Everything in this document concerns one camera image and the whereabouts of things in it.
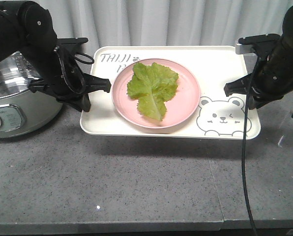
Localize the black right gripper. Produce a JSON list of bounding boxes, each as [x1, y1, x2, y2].
[[224, 74, 293, 110]]

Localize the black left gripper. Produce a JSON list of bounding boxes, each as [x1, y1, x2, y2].
[[28, 72, 111, 112]]

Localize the cream bear serving tray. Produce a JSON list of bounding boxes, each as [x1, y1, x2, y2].
[[80, 46, 261, 140]]

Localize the pink round plate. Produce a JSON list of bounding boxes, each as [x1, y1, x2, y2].
[[112, 59, 200, 129]]

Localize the green lettuce leaf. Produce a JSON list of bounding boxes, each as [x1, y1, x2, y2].
[[127, 62, 179, 121]]

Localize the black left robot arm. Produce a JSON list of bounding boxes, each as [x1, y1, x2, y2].
[[0, 0, 111, 112]]

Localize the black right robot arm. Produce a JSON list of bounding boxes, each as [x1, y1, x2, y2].
[[224, 6, 293, 110]]

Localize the pale green electric cooking pot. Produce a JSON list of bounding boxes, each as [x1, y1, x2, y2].
[[0, 52, 62, 138]]

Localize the grey pleated curtain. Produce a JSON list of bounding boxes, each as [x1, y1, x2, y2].
[[39, 0, 293, 55]]

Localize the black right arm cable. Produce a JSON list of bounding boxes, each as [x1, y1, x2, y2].
[[241, 54, 265, 236]]

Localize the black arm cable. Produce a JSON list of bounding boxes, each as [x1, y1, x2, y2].
[[241, 54, 265, 236], [53, 45, 95, 94]]

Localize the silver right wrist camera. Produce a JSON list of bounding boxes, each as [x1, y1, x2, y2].
[[235, 33, 280, 56]]

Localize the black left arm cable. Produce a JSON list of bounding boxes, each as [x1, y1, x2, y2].
[[53, 45, 95, 94]]

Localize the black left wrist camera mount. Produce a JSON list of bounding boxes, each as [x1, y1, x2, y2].
[[58, 37, 88, 46]]

